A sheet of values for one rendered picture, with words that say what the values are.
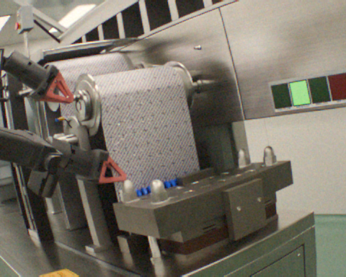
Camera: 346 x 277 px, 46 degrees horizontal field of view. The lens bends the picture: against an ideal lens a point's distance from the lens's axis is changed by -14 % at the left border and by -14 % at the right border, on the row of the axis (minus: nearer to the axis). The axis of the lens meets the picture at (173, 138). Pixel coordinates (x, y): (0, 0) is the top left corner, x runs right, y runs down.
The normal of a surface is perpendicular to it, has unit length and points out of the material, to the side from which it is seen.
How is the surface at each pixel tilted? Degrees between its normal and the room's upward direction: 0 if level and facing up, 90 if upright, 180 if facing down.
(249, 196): 90
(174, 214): 90
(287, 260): 90
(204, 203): 90
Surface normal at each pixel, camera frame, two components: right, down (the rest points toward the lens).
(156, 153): 0.58, -0.07
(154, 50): -0.79, 0.19
